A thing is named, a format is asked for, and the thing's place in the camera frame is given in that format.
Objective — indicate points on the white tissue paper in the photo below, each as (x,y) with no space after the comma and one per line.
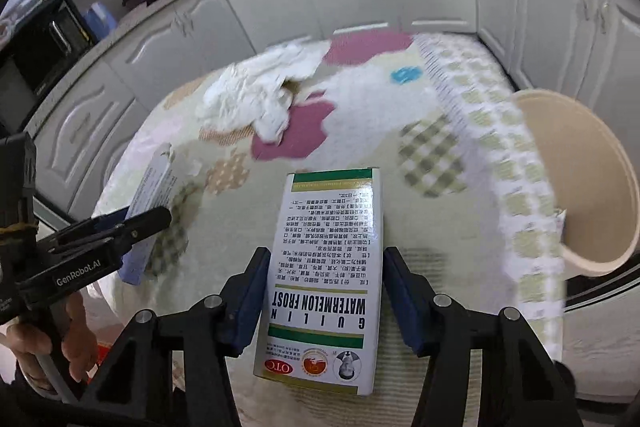
(252,93)

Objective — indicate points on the black microwave oven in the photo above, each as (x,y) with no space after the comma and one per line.
(43,47)

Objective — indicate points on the patterned quilted table cloth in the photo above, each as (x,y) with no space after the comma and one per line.
(465,195)

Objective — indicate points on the white lower kitchen cabinets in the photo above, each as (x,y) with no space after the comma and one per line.
(585,49)

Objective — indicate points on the blue plastic container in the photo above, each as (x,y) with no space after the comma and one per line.
(100,20)

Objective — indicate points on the white green medicine box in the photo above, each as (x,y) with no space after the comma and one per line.
(321,317)

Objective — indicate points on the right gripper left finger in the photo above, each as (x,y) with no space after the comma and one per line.
(171,370)

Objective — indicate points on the blue white box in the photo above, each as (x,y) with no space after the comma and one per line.
(150,211)

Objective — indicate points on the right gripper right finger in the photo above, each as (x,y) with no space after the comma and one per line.
(520,386)

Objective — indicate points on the beige plastic trash bin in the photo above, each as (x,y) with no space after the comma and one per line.
(592,179)

